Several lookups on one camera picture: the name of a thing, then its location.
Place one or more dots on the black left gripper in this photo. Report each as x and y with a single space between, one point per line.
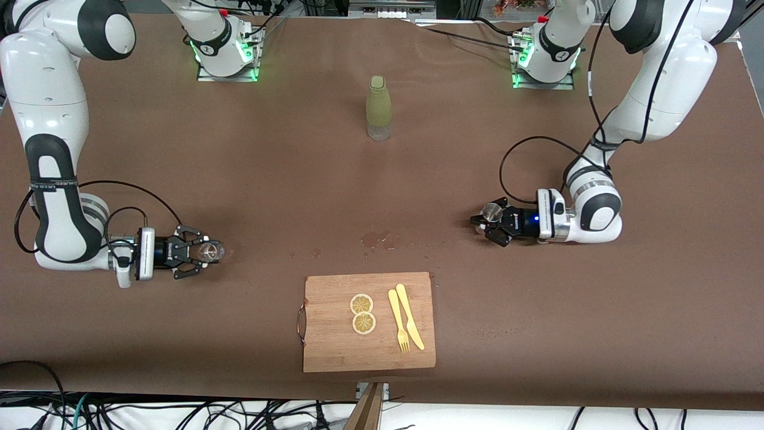
520 221

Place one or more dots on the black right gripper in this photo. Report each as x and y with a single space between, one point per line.
164 252

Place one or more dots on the steel jigger measuring cup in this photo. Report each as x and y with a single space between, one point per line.
493 212

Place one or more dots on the small clear glass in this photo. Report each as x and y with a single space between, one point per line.
213 251

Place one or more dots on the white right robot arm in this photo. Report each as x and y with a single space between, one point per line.
54 119

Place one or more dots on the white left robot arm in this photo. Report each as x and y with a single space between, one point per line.
668 89

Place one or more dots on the brown table cover sheet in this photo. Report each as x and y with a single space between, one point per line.
119 328

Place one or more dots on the yellow plastic knife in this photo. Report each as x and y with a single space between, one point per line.
409 316

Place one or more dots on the yellow plastic fork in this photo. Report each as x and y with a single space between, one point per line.
397 313

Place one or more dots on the lemon slice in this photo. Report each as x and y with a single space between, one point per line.
364 323
362 304

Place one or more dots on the green sleeved glass bottle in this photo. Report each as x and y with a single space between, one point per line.
378 104

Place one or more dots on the wooden cutting board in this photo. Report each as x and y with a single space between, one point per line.
334 346

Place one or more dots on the grey power strip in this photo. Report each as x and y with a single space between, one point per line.
391 11

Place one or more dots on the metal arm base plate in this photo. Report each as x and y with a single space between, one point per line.
525 85
255 70

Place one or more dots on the small metal bracket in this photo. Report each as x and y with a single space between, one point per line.
360 391

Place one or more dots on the wooden post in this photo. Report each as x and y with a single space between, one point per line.
367 412

